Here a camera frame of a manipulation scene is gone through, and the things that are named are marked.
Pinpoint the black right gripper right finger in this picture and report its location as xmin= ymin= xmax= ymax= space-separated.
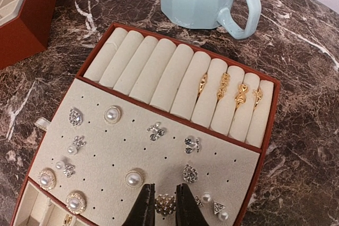
xmin=175 ymin=183 xmax=209 ymax=226

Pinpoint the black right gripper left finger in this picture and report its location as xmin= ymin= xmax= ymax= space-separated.
xmin=122 ymin=184 xmax=155 ymax=226

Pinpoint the round crystal cluster earring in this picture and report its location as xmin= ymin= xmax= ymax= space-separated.
xmin=155 ymin=194 xmax=176 ymax=217

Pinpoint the red jewelry display tray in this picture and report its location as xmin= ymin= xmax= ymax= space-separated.
xmin=11 ymin=23 xmax=280 ymax=225

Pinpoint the light blue faceted mug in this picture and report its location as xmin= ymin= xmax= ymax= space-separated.
xmin=160 ymin=0 xmax=262 ymax=40

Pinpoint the open red jewelry box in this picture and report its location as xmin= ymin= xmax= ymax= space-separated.
xmin=1 ymin=0 xmax=56 ymax=69

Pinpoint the pearl earring centre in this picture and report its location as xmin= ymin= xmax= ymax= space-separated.
xmin=124 ymin=168 xmax=145 ymax=189

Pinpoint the pearl earring on tray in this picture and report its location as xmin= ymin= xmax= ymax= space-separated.
xmin=37 ymin=168 xmax=56 ymax=191

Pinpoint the pearl earring upper left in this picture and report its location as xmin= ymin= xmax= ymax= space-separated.
xmin=104 ymin=105 xmax=122 ymax=124

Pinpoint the gold bow ring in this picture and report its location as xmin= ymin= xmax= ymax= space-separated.
xmin=234 ymin=83 xmax=249 ymax=110

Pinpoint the gold ring left roll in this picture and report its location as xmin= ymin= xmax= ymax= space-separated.
xmin=198 ymin=74 xmax=208 ymax=97

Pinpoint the gold ring roll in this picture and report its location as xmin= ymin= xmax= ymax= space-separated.
xmin=252 ymin=88 xmax=264 ymax=109
xmin=198 ymin=74 xmax=208 ymax=97

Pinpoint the gold ring right roll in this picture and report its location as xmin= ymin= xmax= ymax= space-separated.
xmin=252 ymin=88 xmax=264 ymax=109

